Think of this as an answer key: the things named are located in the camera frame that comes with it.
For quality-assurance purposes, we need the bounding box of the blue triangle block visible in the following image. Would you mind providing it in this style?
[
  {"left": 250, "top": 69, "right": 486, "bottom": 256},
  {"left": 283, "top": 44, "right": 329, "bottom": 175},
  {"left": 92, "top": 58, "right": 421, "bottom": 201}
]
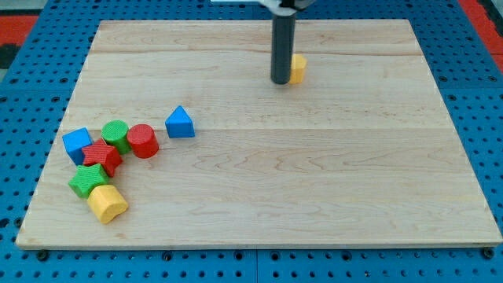
[{"left": 165, "top": 105, "right": 195, "bottom": 138}]

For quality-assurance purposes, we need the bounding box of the yellow hexagon block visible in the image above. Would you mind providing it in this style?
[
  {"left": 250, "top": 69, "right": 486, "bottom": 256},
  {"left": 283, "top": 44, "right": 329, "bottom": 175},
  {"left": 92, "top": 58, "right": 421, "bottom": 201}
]
[{"left": 289, "top": 53, "right": 307, "bottom": 84}]

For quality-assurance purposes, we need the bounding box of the yellow heart block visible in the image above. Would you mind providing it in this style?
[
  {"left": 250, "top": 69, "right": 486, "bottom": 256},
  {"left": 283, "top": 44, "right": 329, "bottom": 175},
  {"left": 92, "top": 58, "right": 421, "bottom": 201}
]
[{"left": 86, "top": 185, "right": 129, "bottom": 224}]

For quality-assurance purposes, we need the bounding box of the light wooden board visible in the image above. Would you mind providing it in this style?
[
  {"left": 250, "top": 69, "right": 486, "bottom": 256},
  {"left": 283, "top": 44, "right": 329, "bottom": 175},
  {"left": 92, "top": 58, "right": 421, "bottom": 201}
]
[{"left": 17, "top": 20, "right": 502, "bottom": 250}]

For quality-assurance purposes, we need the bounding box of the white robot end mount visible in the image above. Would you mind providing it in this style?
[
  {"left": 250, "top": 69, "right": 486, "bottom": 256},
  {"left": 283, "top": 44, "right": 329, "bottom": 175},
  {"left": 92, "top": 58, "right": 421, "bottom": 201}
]
[{"left": 258, "top": 0, "right": 316, "bottom": 16}]

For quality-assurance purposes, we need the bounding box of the green star block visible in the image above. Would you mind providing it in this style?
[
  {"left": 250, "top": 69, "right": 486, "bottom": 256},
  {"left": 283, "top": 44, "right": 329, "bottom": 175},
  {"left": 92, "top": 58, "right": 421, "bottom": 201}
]
[{"left": 68, "top": 164, "right": 109, "bottom": 199}]

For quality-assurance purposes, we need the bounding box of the red star block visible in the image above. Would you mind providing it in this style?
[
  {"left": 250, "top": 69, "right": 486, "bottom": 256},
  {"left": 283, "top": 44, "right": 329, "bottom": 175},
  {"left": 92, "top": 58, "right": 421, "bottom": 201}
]
[{"left": 83, "top": 139, "right": 123, "bottom": 177}]

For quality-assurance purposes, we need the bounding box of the red cylinder block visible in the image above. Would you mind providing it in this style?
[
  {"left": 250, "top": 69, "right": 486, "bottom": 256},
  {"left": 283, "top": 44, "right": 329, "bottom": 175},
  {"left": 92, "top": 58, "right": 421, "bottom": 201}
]
[{"left": 127, "top": 124, "right": 160, "bottom": 159}]

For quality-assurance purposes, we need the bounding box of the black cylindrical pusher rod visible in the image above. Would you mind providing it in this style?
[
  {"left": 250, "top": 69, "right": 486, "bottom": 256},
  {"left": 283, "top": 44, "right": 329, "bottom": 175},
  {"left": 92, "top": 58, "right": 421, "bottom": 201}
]
[{"left": 270, "top": 14, "right": 296, "bottom": 85}]

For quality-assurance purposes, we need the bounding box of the green cylinder block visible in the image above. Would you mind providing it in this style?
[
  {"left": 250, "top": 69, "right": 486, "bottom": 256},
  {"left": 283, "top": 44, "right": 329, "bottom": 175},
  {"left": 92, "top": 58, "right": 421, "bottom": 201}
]
[{"left": 101, "top": 119, "right": 131, "bottom": 155}]

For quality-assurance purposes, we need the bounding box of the blue cube block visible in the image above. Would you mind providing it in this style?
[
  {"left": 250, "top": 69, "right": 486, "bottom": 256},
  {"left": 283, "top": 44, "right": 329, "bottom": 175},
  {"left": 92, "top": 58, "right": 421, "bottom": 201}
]
[{"left": 62, "top": 127, "right": 94, "bottom": 165}]

